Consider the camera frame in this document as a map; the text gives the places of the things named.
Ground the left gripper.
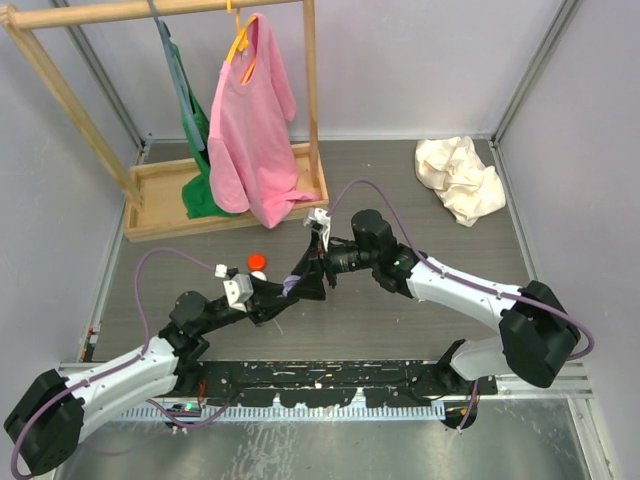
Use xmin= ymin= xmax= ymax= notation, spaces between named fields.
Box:
xmin=196 ymin=274 xmax=292 ymax=335

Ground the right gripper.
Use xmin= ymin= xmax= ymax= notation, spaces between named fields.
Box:
xmin=287 ymin=228 xmax=378 ymax=301

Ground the purple charging case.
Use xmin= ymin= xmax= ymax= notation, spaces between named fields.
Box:
xmin=282 ymin=274 xmax=300 ymax=297

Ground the orange charging case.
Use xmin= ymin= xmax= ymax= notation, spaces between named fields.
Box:
xmin=247 ymin=253 xmax=267 ymax=271

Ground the white charging case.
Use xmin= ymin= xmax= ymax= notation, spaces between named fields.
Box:
xmin=251 ymin=271 xmax=267 ymax=281

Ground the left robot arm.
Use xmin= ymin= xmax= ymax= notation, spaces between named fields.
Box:
xmin=4 ymin=274 xmax=300 ymax=479

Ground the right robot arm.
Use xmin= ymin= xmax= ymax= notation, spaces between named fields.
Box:
xmin=283 ymin=208 xmax=580 ymax=394

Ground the pink shirt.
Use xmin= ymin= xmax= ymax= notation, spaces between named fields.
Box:
xmin=207 ymin=13 xmax=318 ymax=228

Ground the green shirt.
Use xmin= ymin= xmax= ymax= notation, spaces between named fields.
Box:
xmin=169 ymin=41 xmax=238 ymax=219

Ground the wooden clothes rack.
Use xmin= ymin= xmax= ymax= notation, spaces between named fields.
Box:
xmin=1 ymin=1 xmax=329 ymax=242

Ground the cream crumpled cloth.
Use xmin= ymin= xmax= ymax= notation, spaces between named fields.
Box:
xmin=415 ymin=136 xmax=506 ymax=227

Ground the yellow hanger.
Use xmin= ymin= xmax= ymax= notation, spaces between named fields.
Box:
xmin=225 ymin=0 xmax=258 ymax=64

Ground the grey-blue hanger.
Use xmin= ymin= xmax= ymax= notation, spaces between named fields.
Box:
xmin=147 ymin=0 xmax=205 ymax=152

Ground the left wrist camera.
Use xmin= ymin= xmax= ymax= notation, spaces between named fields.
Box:
xmin=223 ymin=273 xmax=254 ymax=312

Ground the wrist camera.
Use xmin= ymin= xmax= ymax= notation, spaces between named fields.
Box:
xmin=223 ymin=273 xmax=254 ymax=312
xmin=303 ymin=207 xmax=331 ymax=251

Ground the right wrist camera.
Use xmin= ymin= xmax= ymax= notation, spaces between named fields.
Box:
xmin=303 ymin=207 xmax=331 ymax=251

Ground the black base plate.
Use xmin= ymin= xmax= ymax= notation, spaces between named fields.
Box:
xmin=172 ymin=360 xmax=472 ymax=408

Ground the slotted cable duct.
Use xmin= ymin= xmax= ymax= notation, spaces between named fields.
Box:
xmin=116 ymin=395 xmax=446 ymax=423

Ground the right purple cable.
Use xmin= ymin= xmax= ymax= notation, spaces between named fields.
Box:
xmin=326 ymin=178 xmax=596 ymax=362

